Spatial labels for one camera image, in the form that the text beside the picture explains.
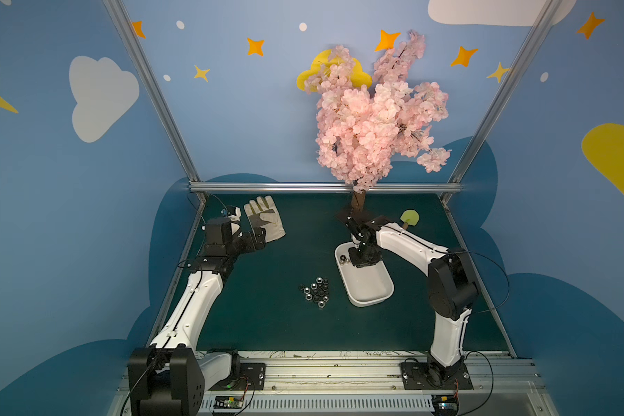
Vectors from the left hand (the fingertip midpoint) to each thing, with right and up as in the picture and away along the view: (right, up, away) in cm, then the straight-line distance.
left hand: (251, 229), depth 83 cm
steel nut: (+32, -12, +18) cm, 38 cm away
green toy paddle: (+63, +4, +32) cm, 71 cm away
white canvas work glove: (-3, +6, +32) cm, 32 cm away
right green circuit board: (+58, -50, -10) cm, 78 cm away
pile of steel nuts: (+22, -22, +8) cm, 32 cm away
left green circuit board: (-4, -49, -11) cm, 50 cm away
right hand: (+38, -12, +10) cm, 41 cm away
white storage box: (+38, -21, +7) cm, 44 cm away
